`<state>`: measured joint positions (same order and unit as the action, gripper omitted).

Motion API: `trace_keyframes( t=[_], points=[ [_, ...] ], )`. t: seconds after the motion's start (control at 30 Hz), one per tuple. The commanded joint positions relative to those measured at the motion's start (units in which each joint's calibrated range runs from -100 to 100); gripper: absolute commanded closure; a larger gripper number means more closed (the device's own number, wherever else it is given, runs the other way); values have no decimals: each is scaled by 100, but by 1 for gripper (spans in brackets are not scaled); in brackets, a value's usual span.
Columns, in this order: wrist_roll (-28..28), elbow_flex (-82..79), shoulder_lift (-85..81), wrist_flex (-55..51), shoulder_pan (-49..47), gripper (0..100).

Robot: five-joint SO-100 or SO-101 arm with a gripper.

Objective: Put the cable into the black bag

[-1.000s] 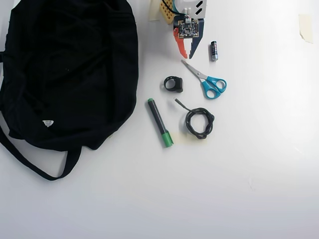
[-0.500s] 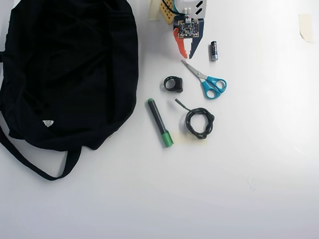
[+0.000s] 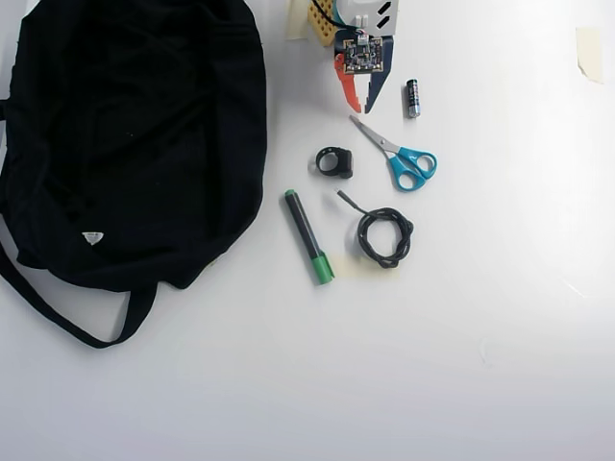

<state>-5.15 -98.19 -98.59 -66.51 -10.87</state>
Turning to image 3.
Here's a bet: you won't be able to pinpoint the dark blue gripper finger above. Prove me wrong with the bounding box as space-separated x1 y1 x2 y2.
363 71 393 115

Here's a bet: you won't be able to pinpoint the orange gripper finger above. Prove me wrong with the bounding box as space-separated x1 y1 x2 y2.
332 53 364 114

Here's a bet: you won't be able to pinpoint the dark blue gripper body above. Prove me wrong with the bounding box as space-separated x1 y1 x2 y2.
381 34 399 74

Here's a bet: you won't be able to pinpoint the black fabric bag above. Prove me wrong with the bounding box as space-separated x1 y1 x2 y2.
0 0 269 350

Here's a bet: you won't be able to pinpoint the black silver AA battery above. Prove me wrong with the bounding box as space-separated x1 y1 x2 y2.
402 78 424 120

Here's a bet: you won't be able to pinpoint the narrow beige masking tape strip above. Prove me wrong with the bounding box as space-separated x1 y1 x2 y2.
286 0 308 40

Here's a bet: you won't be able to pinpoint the black marker with green cap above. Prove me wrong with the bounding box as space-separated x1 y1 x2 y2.
283 188 336 286

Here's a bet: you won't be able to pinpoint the long beige masking tape strip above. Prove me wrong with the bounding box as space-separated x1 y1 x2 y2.
331 255 403 282

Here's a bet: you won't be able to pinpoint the notched beige masking tape strip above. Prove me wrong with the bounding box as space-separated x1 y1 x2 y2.
575 26 605 85

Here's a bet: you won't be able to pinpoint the square camera circuit board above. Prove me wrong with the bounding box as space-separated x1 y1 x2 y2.
334 29 385 77

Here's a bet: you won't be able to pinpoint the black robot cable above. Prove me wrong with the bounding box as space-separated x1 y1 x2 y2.
316 0 346 31

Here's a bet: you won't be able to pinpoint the blue handled scissors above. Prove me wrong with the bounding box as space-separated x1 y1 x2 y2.
348 113 439 193

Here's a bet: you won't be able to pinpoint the black ring-shaped part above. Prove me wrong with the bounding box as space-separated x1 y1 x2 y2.
314 146 356 182

